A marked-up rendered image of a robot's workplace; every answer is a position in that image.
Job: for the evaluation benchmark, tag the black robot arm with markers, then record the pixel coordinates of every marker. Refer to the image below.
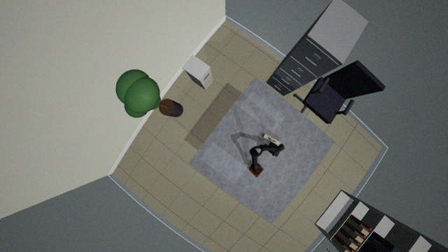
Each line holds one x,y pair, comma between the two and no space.
254,154

